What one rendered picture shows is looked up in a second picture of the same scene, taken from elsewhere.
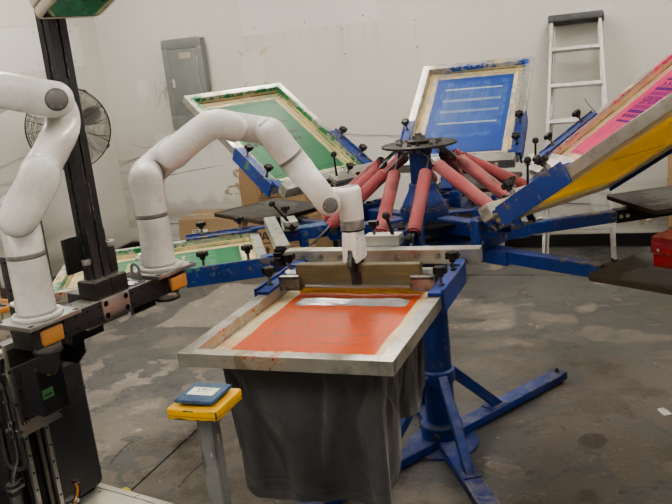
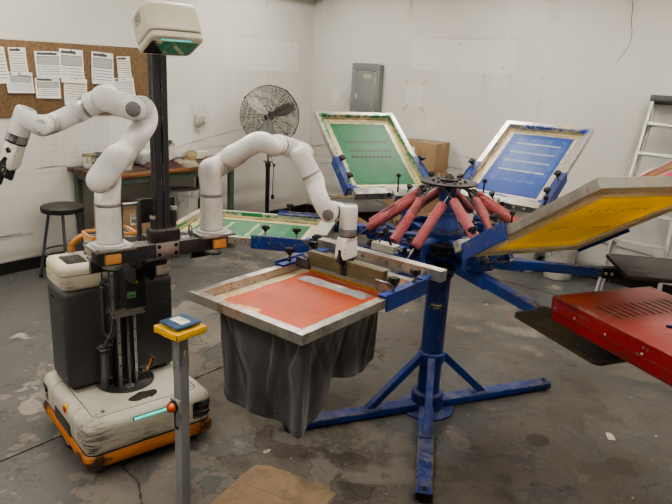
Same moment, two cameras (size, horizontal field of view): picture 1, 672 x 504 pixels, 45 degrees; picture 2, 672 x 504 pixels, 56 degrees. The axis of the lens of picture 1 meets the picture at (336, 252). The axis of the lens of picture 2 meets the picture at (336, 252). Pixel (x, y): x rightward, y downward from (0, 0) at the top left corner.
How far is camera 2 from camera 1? 0.73 m
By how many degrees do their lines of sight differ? 16
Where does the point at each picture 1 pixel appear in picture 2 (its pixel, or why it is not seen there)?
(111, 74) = (316, 81)
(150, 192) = (209, 179)
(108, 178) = not seen: hidden behind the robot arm
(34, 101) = (118, 108)
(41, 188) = (114, 164)
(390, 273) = (364, 273)
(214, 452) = (179, 361)
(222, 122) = (263, 141)
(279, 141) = (302, 162)
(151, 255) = (204, 221)
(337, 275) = (332, 265)
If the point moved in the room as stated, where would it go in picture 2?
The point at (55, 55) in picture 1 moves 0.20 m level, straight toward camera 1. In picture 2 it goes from (153, 78) to (137, 78)
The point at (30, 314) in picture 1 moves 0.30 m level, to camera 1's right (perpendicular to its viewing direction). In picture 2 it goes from (101, 242) to (172, 253)
